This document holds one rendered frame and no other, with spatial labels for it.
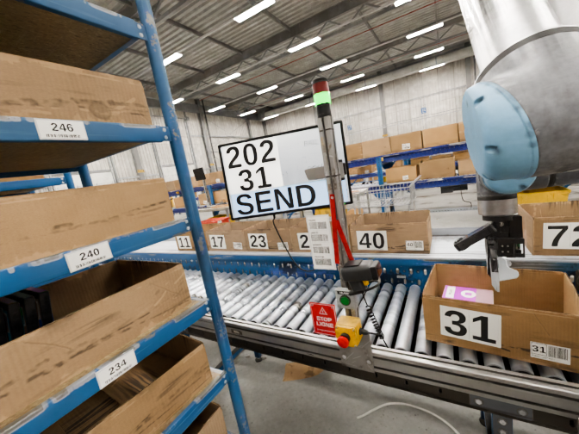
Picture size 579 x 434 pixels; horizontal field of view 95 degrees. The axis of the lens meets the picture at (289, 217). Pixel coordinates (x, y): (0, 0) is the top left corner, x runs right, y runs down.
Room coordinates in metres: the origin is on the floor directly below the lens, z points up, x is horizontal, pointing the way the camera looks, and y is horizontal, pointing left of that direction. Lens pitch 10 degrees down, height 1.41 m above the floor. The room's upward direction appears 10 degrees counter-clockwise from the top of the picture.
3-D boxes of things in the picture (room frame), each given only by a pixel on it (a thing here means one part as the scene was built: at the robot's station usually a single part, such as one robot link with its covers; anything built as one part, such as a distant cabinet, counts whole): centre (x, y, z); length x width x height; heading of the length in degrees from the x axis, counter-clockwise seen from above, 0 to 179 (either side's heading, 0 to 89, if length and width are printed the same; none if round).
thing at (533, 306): (0.83, -0.64, 0.83); 0.39 x 0.29 x 0.17; 52
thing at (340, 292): (0.84, -0.14, 0.95); 0.07 x 0.03 x 0.07; 58
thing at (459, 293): (0.95, -0.63, 0.79); 0.16 x 0.11 x 0.07; 52
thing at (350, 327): (0.80, -0.16, 0.84); 0.15 x 0.09 x 0.07; 58
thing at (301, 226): (1.69, -0.23, 0.96); 0.39 x 0.29 x 0.17; 58
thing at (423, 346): (0.99, -0.49, 0.72); 0.52 x 0.05 x 0.05; 148
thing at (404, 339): (1.03, -0.43, 0.72); 0.52 x 0.05 x 0.05; 148
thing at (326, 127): (0.87, -0.16, 1.11); 0.12 x 0.05 x 0.88; 58
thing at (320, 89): (0.88, -0.16, 1.62); 0.05 x 0.05 x 0.06
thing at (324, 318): (0.89, -0.09, 0.85); 0.16 x 0.01 x 0.13; 58
